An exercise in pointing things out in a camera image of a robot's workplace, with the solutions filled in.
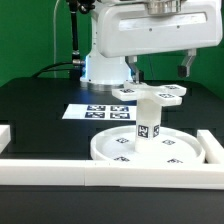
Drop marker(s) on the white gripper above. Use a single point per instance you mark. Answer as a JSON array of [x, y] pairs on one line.
[[129, 30]]

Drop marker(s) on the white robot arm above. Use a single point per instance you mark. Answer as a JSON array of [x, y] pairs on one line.
[[102, 73]]

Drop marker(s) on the white U-shaped boundary frame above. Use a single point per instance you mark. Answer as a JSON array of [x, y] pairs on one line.
[[208, 175]]

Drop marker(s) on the white cross-shaped table base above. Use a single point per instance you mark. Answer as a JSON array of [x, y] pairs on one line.
[[164, 95]]

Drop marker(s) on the white marker sheet with tags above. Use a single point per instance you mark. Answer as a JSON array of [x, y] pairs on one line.
[[100, 112]]

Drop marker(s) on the white round table top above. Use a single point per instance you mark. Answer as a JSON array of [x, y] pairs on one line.
[[169, 147]]

